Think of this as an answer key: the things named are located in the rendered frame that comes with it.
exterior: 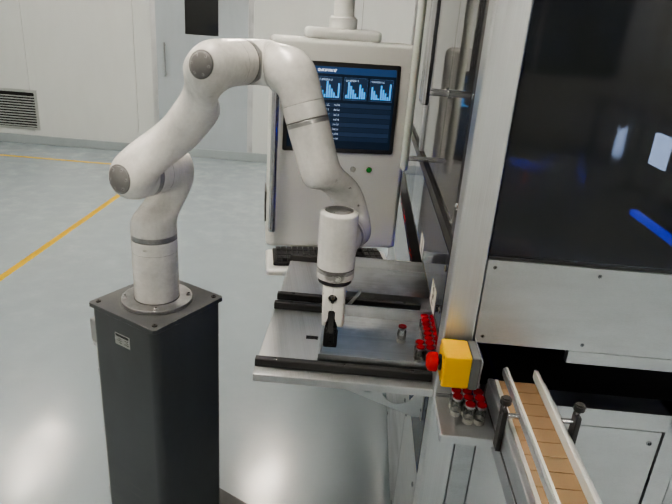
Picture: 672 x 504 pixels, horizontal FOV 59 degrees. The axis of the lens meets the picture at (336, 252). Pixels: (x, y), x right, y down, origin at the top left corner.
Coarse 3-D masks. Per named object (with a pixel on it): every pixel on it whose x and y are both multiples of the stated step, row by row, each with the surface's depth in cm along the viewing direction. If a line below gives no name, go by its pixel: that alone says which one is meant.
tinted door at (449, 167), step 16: (464, 0) 138; (480, 0) 118; (464, 16) 136; (480, 16) 116; (464, 32) 134; (480, 32) 115; (464, 48) 133; (464, 64) 131; (464, 80) 129; (464, 96) 127; (448, 112) 149; (464, 112) 125; (448, 128) 147; (464, 128) 124; (448, 144) 144; (464, 144) 122; (448, 160) 142; (448, 176) 140; (448, 192) 138; (448, 208) 136
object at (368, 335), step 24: (360, 312) 158; (384, 312) 157; (408, 312) 157; (360, 336) 149; (384, 336) 150; (408, 336) 150; (336, 360) 134; (360, 360) 134; (384, 360) 133; (408, 360) 140
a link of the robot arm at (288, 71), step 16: (256, 48) 129; (272, 48) 121; (288, 48) 120; (272, 64) 120; (288, 64) 118; (304, 64) 119; (256, 80) 132; (272, 80) 121; (288, 80) 119; (304, 80) 119; (288, 96) 120; (304, 96) 119; (320, 96) 121; (288, 112) 121; (304, 112) 120; (320, 112) 121
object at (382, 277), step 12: (360, 264) 190; (372, 264) 189; (384, 264) 189; (396, 264) 189; (408, 264) 189; (420, 264) 188; (360, 276) 183; (372, 276) 184; (384, 276) 184; (396, 276) 185; (408, 276) 186; (420, 276) 186; (348, 288) 174; (360, 288) 175; (372, 288) 176; (384, 288) 176; (396, 288) 177; (408, 288) 177; (420, 288) 178; (396, 300) 165; (408, 300) 165; (420, 300) 165
